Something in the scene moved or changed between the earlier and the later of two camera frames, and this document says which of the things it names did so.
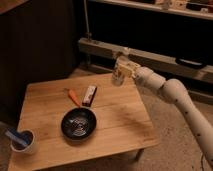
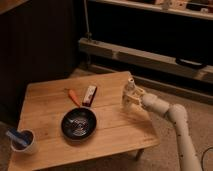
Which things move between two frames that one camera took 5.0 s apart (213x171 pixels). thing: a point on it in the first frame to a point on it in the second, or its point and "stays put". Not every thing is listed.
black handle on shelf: (190, 63) stays put
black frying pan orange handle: (78, 123) stays put
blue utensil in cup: (18, 136) stays put
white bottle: (122, 63) to (129, 95)
